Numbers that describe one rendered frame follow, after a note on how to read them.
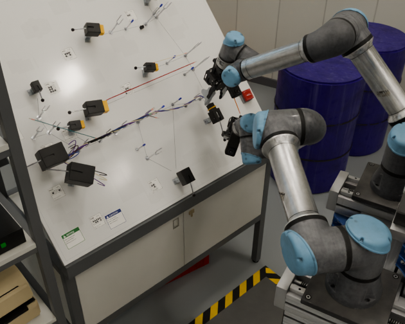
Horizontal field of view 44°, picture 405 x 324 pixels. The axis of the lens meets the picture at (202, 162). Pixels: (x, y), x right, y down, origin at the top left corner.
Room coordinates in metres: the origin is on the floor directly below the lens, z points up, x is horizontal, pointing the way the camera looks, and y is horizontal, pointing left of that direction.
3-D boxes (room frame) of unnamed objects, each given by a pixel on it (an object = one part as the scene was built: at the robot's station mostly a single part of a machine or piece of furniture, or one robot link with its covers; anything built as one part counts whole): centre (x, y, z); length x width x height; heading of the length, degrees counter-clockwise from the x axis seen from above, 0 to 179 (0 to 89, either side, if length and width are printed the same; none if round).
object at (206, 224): (1.82, -0.12, 0.60); 0.55 x 0.03 x 0.39; 132
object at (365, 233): (0.89, -0.41, 1.33); 0.13 x 0.12 x 0.14; 99
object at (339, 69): (3.15, -0.97, 0.44); 1.17 x 0.72 x 0.88; 151
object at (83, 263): (1.62, 0.07, 0.83); 1.18 x 0.06 x 0.06; 132
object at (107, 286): (1.45, 0.29, 0.60); 0.55 x 0.02 x 0.39; 132
